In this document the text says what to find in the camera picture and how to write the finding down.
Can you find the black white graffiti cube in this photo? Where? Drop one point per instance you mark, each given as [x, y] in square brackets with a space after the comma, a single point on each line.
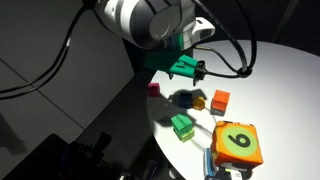
[233, 171]

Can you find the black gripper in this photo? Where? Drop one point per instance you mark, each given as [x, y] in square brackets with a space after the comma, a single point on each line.
[178, 41]

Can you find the black mat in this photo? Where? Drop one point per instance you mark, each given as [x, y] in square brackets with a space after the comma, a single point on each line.
[33, 160]

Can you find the orange soft number cube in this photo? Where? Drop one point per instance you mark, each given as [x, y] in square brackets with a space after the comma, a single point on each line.
[237, 143]

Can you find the grey metal pole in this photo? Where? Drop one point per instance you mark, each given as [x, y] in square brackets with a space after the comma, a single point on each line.
[283, 20]

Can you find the grey block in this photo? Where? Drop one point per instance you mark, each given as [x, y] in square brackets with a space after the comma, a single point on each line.
[216, 112]

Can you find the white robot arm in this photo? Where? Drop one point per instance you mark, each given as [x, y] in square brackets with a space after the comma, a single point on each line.
[140, 20]

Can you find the black clamp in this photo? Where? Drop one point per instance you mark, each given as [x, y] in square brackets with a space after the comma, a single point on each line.
[101, 143]

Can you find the small orange block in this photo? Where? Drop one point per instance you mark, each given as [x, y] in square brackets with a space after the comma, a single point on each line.
[198, 102]

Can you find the dark green block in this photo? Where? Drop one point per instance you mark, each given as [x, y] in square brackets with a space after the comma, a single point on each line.
[181, 122]

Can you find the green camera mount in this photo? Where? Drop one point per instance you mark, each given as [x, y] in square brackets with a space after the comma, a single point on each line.
[166, 61]

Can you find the pink block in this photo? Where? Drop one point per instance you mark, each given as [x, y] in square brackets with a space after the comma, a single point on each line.
[153, 89]

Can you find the lime green block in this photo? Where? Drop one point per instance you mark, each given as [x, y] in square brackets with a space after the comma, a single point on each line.
[186, 136]

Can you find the patterned block with blue edge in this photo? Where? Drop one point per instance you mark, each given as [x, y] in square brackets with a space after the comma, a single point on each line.
[208, 163]

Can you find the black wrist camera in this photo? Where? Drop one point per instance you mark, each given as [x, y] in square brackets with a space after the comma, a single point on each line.
[199, 71]

